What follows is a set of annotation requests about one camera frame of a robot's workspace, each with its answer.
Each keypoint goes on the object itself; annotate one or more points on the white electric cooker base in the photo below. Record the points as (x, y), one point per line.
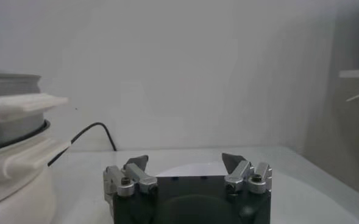
(14, 198)

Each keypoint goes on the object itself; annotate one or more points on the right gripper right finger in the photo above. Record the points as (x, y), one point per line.
(243, 173)

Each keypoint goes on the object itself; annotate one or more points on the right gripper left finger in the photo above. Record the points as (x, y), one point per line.
(136, 179)

